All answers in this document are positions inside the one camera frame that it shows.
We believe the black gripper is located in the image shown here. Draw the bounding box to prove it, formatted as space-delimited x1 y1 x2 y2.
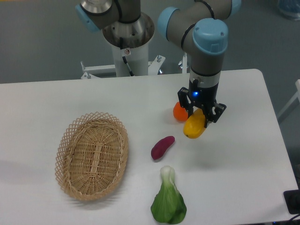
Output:
178 72 227 128

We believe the yellow mango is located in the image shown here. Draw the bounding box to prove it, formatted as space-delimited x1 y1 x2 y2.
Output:
183 109 206 139

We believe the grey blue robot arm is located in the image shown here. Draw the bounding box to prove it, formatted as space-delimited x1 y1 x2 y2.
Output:
75 0 241 125

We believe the orange fruit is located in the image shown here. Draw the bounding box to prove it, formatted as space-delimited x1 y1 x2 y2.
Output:
173 102 188 121

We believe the purple sweet potato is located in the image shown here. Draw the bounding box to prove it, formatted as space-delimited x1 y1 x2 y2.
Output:
151 136 175 160

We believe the green bok choy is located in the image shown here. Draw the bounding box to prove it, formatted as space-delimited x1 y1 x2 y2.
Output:
150 166 187 225

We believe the oval wicker basket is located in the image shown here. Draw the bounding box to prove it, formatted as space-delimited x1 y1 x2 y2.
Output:
55 112 128 201

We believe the black device at table edge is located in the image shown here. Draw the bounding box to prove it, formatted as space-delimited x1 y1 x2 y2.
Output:
283 189 300 214

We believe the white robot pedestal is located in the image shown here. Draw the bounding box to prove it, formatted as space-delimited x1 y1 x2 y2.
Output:
81 13 166 79

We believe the white frame at right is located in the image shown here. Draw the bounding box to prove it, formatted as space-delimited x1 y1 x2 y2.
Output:
277 79 300 123

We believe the black cable on pedestal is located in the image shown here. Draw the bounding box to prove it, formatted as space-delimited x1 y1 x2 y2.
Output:
119 37 135 77

